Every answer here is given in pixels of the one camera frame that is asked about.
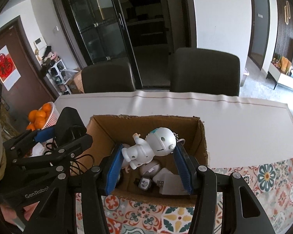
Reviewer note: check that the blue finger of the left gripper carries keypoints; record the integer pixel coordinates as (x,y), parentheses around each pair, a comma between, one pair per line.
(69,127)
(44,135)

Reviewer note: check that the black smart watch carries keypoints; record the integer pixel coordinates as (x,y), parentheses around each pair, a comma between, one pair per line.
(145,184)

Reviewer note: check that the brown entrance door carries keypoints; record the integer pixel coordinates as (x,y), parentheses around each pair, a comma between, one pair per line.
(23,88)

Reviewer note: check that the dark chair right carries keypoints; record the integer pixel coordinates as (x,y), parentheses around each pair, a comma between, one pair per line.
(205,71)

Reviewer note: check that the brown cardboard box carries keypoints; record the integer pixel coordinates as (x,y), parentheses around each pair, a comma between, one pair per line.
(109,130)

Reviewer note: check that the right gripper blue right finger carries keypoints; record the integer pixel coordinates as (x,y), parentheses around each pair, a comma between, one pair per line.
(183,171)

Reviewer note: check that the white robot figurine keychain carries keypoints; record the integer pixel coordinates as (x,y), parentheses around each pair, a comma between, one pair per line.
(159,142)

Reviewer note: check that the white battery charger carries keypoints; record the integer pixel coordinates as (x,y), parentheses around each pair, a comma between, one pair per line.
(169,183)

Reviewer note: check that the left hand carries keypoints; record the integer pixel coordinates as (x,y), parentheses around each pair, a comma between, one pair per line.
(9,214)

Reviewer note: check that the orange fruit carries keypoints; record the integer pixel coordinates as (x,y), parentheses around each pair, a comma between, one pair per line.
(47,107)
(39,122)
(32,116)

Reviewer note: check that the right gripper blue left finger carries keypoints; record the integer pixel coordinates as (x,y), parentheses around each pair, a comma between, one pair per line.
(113,168)

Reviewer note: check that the black glass sliding door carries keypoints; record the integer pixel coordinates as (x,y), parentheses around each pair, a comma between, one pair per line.
(142,33)

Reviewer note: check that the dark chair left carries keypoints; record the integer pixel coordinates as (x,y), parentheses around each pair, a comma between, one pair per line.
(108,76)

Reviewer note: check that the dark chair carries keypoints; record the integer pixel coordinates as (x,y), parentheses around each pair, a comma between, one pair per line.
(108,76)
(205,71)

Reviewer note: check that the white shoe shelf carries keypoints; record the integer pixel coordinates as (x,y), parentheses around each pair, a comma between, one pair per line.
(58,73)

